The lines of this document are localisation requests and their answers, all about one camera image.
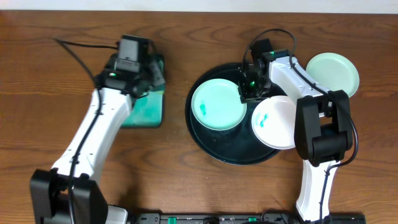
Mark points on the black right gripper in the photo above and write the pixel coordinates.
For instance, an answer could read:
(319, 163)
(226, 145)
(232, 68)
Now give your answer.
(244, 94)

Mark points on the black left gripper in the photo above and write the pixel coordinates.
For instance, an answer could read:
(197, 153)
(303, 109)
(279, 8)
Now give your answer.
(154, 74)

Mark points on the white plate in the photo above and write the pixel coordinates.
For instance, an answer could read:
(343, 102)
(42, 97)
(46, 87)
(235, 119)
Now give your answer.
(273, 122)

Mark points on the mint green plate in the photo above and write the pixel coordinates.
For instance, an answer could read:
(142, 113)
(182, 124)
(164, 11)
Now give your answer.
(216, 104)
(335, 72)

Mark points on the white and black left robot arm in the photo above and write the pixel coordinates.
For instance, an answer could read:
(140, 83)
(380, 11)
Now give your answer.
(128, 94)

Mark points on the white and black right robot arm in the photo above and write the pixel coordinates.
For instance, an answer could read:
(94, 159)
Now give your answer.
(323, 132)

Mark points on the black rectangular soapy water tray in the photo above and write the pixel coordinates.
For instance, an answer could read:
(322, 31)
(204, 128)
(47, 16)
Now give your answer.
(147, 111)

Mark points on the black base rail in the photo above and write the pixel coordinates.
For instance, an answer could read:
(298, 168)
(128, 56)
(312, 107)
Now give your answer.
(270, 217)

